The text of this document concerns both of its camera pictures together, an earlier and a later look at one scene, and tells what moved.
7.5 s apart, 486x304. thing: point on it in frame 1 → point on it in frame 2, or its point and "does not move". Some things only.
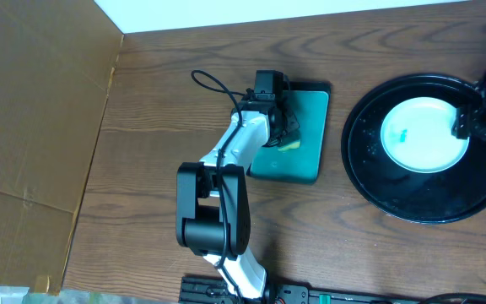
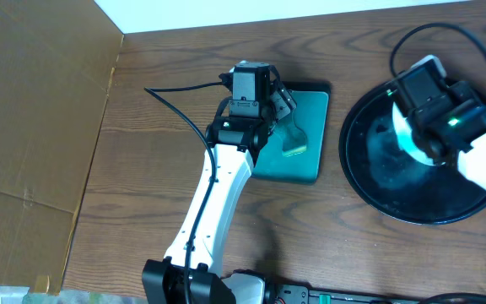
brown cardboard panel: [42, 72] does not move
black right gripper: [462, 122] → [414, 138]
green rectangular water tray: [310, 103] does not move
